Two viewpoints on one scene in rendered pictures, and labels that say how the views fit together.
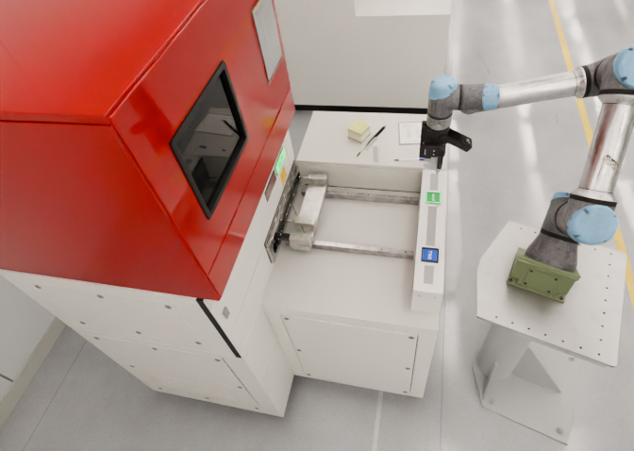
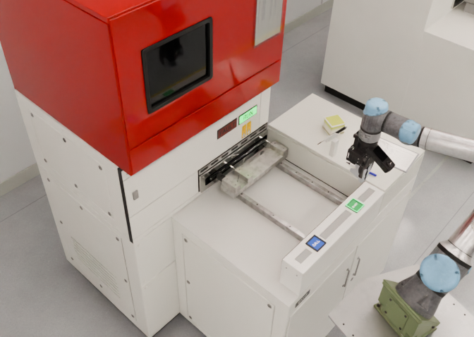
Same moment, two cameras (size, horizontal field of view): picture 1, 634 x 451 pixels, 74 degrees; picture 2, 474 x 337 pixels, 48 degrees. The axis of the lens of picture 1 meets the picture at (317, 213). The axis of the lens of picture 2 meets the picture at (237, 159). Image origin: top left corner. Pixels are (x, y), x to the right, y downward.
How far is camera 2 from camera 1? 80 cm
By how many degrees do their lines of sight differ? 16
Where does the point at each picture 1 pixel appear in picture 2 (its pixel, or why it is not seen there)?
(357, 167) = (313, 153)
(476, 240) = not seen: hidden behind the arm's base
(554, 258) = (410, 295)
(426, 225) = (331, 222)
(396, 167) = (344, 168)
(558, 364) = not seen: outside the picture
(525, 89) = (451, 142)
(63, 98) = (95, 0)
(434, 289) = (299, 267)
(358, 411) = not seen: outside the picture
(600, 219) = (444, 268)
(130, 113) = (123, 22)
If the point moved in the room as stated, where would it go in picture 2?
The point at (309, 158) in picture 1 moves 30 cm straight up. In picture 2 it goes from (279, 128) to (285, 72)
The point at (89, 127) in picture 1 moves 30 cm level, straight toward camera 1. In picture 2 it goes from (98, 20) to (91, 83)
